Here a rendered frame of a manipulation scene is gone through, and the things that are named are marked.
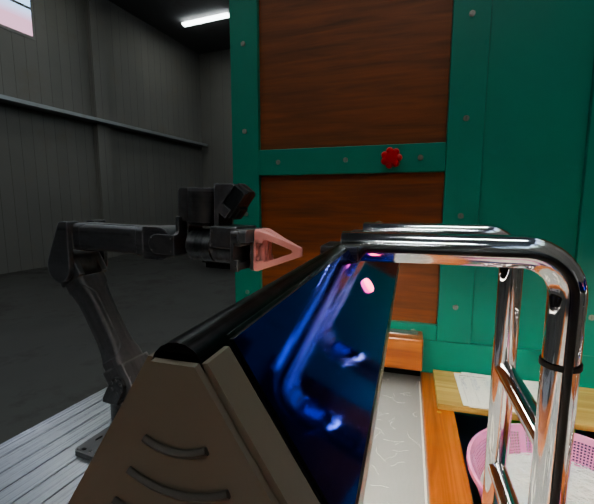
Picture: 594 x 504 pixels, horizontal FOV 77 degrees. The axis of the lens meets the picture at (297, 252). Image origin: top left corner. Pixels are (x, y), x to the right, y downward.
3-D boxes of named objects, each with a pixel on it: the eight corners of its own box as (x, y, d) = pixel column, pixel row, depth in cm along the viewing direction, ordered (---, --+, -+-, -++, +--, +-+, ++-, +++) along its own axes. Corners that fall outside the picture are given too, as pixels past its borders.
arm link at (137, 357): (160, 379, 78) (95, 242, 80) (135, 395, 72) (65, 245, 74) (141, 388, 80) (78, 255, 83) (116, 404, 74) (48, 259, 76)
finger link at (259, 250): (312, 228, 63) (263, 226, 66) (296, 231, 56) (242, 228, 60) (311, 268, 64) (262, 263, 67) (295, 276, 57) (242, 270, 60)
